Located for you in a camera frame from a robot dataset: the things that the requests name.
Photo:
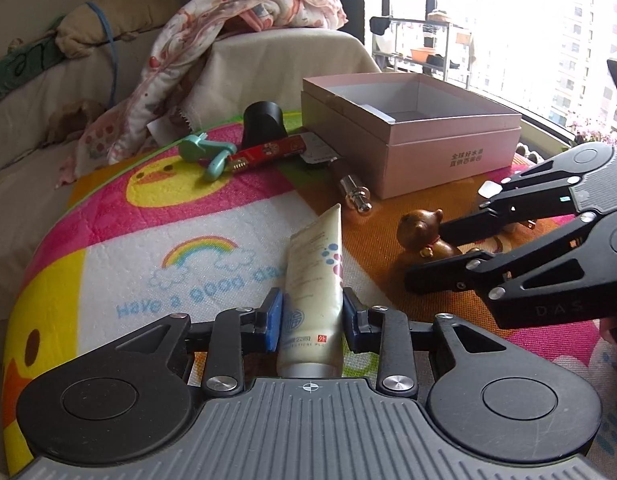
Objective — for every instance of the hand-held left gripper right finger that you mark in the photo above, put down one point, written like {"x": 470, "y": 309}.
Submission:
{"x": 352, "y": 330}

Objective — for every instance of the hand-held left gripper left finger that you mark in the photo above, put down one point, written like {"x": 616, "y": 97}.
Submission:
{"x": 274, "y": 320}

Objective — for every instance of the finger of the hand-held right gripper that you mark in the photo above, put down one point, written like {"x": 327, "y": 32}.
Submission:
{"x": 438, "y": 275}
{"x": 468, "y": 227}

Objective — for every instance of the black cylinder holder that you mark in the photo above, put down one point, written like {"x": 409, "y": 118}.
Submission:
{"x": 262, "y": 120}

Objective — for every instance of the green cloth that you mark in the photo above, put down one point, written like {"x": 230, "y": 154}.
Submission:
{"x": 18, "y": 65}

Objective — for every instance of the colourful cartoon play mat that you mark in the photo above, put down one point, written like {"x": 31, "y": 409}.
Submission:
{"x": 138, "y": 240}

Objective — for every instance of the pink floral blanket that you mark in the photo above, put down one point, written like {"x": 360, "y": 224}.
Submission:
{"x": 153, "y": 60}

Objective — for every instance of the beige pillow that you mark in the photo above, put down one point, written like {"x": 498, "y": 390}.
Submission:
{"x": 133, "y": 10}

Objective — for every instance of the teal plastic hand tool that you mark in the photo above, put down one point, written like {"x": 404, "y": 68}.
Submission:
{"x": 193, "y": 149}

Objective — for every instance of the balcony metal rack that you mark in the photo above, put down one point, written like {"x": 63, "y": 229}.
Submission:
{"x": 396, "y": 25}

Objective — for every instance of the black window frame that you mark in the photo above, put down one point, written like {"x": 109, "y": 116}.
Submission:
{"x": 356, "y": 0}

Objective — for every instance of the pink flowering plant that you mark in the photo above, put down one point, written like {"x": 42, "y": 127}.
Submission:
{"x": 596, "y": 127}

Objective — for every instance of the bronze perfume bottle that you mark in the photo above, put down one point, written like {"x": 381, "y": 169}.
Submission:
{"x": 351, "y": 187}

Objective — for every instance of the cream lotion tube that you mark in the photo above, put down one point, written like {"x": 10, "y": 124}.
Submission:
{"x": 313, "y": 270}

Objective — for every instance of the red lighter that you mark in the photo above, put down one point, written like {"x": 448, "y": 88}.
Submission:
{"x": 266, "y": 154}

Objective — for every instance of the pink cardboard box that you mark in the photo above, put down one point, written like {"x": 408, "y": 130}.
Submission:
{"x": 428, "y": 160}

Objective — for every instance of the beige covered sofa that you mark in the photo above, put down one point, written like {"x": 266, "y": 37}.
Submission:
{"x": 288, "y": 55}

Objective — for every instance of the orange flower pot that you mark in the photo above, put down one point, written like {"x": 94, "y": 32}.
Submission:
{"x": 422, "y": 54}

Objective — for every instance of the brown wooden bear figurine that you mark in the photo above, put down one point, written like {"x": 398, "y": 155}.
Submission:
{"x": 418, "y": 230}

